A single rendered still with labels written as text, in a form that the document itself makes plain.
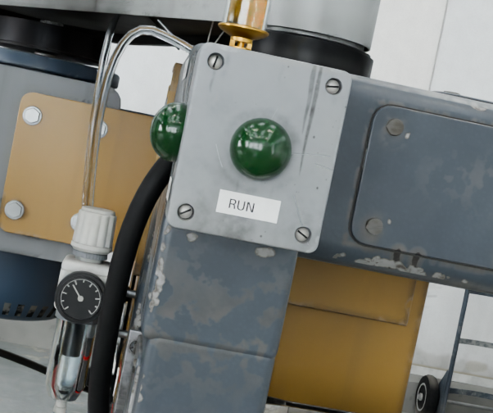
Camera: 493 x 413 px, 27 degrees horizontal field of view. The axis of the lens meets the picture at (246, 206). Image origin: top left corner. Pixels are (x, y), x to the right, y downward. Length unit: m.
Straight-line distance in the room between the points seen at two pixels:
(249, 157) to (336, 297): 0.34
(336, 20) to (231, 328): 0.23
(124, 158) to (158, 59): 4.81
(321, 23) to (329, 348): 0.31
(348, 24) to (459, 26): 5.34
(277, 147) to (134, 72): 5.24
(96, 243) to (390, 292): 0.23
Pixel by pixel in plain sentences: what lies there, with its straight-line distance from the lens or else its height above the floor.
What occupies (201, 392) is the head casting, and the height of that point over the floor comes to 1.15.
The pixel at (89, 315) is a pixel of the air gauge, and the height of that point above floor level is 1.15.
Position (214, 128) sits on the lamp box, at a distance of 0.49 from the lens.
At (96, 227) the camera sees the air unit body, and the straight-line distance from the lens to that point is 0.75.
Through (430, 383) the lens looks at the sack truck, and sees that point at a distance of 5.86.
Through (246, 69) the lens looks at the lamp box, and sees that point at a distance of 0.49.
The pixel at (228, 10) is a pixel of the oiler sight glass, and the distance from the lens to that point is 0.57.
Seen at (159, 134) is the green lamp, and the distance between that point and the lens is 0.50.
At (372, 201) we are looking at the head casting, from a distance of 0.55.
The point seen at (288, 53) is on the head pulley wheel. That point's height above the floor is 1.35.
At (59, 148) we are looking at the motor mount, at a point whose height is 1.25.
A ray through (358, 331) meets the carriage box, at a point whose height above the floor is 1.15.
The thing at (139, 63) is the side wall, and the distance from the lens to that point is 5.72.
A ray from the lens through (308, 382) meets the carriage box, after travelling 0.87.
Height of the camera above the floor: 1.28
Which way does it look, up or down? 3 degrees down
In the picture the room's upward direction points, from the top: 11 degrees clockwise
